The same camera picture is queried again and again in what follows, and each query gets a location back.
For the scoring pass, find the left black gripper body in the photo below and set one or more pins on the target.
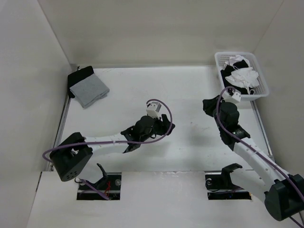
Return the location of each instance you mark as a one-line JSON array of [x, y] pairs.
[[157, 128]]

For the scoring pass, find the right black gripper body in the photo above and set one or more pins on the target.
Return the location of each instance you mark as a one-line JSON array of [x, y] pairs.
[[211, 110]]

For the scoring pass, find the white tank top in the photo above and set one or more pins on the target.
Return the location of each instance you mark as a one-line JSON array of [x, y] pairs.
[[246, 78]]

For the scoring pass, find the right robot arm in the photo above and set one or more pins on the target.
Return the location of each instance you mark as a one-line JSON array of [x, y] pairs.
[[281, 192]]

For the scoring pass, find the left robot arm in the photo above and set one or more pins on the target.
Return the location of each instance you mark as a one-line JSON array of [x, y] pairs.
[[72, 157]]

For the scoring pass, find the black tank top in basket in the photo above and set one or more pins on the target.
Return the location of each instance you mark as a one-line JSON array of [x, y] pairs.
[[227, 72]]

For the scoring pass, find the folded grey tank top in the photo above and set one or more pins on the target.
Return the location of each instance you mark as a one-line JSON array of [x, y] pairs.
[[89, 90]]

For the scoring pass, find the folded black tank top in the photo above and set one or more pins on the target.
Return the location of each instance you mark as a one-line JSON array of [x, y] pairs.
[[78, 76]]

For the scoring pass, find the white garment in basket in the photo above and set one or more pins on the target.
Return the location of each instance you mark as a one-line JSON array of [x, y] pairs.
[[237, 62]]

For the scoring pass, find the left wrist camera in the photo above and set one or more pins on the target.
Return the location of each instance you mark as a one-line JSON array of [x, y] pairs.
[[153, 109]]

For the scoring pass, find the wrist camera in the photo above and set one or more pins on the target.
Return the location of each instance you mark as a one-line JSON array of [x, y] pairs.
[[153, 109], [232, 96]]

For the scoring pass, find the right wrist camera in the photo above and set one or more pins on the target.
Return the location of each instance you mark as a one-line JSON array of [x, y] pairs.
[[232, 96]]

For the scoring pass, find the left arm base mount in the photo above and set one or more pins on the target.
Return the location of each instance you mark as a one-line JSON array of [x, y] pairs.
[[110, 185]]

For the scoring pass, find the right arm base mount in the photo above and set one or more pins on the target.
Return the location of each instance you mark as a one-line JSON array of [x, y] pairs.
[[220, 187]]

